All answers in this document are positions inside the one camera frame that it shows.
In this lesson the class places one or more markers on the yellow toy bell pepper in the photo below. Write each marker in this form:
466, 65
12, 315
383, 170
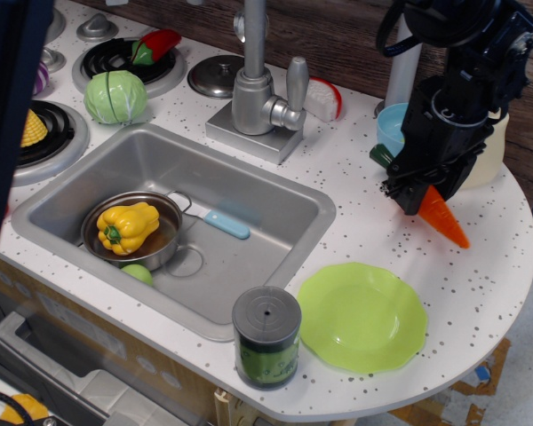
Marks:
124, 229

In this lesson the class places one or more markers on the steel pot lid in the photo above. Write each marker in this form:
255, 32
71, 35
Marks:
215, 77

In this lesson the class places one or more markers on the green toy lime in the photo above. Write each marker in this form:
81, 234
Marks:
140, 273

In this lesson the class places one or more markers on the silver sink basin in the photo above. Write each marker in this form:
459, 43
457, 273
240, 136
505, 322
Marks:
200, 284

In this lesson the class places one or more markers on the white red cheese wedge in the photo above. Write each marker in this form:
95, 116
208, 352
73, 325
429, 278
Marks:
323, 100

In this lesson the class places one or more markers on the grey oven door handle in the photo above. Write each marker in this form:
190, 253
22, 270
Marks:
75, 389

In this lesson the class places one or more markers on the small steel pot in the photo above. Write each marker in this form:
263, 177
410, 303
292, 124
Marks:
158, 248

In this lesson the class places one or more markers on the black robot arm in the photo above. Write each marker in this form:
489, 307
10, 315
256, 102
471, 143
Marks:
488, 44

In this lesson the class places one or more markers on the grey lidded green can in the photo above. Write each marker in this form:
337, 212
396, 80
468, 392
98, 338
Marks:
266, 323

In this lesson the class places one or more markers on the light blue bowl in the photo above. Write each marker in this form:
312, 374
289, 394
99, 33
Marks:
389, 127

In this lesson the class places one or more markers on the green toy cabbage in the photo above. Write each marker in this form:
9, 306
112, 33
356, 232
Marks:
115, 97

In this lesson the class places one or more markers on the silver toy faucet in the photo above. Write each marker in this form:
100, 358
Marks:
257, 121

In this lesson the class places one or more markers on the silver stove knob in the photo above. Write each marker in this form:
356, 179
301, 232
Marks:
97, 29

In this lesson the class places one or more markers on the lime green plastic plate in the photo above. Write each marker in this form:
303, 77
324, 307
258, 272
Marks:
361, 318

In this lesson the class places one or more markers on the orange toy carrot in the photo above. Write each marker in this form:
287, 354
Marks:
433, 208

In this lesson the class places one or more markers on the red toy chili pepper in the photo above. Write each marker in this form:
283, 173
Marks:
151, 47

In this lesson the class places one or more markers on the light blue handled knife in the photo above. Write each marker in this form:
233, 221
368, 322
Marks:
223, 223

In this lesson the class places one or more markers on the purple white toy onion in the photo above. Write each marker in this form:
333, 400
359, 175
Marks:
42, 78

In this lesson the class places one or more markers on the stove burner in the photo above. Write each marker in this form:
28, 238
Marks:
115, 55
65, 143

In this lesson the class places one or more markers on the yellow toy corn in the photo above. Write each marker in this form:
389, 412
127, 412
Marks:
34, 131

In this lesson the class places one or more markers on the yellow object under counter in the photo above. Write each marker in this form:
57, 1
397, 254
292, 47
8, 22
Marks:
35, 409

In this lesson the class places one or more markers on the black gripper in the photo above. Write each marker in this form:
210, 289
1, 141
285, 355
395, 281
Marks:
444, 128

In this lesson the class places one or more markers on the grey vertical pole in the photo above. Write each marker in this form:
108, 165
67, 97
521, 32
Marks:
404, 67

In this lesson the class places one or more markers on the cream detergent bottle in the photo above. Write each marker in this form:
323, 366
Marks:
488, 163

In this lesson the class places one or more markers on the front left stove burner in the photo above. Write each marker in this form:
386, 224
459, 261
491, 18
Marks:
65, 143

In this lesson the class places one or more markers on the rear stove burner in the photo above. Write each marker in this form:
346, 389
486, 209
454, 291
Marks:
115, 55

